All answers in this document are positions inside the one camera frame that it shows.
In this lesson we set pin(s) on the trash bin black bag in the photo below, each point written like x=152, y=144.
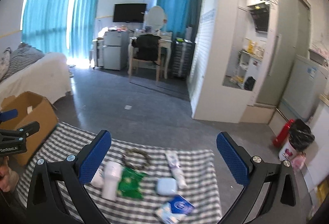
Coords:
x=299, y=138

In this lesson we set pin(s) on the red fire extinguisher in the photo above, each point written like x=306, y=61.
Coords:
x=283, y=134

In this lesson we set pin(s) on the cardboard box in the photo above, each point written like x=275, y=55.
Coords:
x=31, y=107

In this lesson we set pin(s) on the light blue earbud case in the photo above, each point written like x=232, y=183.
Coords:
x=166, y=186

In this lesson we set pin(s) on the blue window curtain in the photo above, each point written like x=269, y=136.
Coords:
x=63, y=26

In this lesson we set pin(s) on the black wall television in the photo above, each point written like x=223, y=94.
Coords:
x=129, y=12

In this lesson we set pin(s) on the green snack packet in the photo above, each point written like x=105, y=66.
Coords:
x=129, y=186

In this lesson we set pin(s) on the checkered tablecloth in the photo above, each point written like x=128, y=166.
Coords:
x=197, y=165

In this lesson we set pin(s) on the silver mini fridge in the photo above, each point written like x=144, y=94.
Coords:
x=115, y=50

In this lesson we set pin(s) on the grey striped pillow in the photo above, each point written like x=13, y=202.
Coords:
x=21, y=58

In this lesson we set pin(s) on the person's left hand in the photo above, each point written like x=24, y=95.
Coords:
x=9, y=178

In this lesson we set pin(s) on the blue tissue pack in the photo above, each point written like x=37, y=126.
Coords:
x=174, y=210

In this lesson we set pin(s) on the black range hood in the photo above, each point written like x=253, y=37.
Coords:
x=260, y=15

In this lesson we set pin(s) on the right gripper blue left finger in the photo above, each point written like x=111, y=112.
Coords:
x=92, y=155

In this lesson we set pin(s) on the white plush toy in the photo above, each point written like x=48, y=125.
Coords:
x=98, y=179

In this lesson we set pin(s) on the wooden chair black jacket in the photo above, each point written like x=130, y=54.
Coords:
x=145, y=48

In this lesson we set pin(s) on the pink plastic bag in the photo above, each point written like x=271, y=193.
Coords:
x=298, y=161

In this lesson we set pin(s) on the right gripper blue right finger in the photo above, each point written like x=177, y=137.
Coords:
x=236, y=158

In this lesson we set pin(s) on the white cylindrical bottle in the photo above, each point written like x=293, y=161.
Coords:
x=112, y=174

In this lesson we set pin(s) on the white louvered wardrobe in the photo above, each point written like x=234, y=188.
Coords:
x=200, y=57

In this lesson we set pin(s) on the white cream tube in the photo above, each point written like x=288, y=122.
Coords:
x=174, y=166

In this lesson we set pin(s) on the bed with white sheet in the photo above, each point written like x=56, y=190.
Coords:
x=48, y=77

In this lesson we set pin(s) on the round vanity mirror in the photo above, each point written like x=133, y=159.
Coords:
x=155, y=18

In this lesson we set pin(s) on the white washing machine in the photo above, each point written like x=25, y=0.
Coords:
x=302, y=94

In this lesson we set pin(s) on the floral quilt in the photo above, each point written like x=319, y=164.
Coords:
x=5, y=61

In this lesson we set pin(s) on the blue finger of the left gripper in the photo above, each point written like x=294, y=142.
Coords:
x=8, y=115

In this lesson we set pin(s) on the white dressing table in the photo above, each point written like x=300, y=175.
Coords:
x=165, y=43

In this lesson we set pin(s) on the dark drawer cabinet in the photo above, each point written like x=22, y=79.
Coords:
x=181, y=58

